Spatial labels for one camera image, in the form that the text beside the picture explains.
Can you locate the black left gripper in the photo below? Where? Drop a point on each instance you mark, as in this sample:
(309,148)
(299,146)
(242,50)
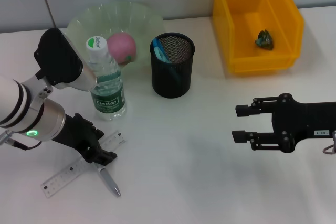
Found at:
(76,134)

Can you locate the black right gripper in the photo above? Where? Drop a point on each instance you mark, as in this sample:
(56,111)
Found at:
(307,127)

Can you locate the clear green-label water bottle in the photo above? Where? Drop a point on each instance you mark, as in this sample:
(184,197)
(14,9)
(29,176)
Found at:
(110,100)

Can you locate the clear plastic ruler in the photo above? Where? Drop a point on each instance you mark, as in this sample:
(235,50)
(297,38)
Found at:
(63,178)

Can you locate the green plastic wrapper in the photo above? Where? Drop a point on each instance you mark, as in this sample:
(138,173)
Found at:
(264,40)

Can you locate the pink peach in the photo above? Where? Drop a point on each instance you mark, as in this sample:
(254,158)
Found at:
(123,45)

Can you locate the blue scissors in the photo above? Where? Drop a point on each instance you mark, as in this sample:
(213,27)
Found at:
(158,49)

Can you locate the grey ballpoint pen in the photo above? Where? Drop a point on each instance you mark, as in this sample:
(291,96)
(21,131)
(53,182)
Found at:
(110,179)

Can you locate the black mesh pen holder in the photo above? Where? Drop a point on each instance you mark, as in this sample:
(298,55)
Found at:
(172,82)

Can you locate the green glass fruit plate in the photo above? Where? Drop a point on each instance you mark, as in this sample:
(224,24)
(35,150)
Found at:
(123,16)

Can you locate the yellow plastic bin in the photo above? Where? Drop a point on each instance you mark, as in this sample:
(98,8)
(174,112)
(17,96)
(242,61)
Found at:
(252,3)

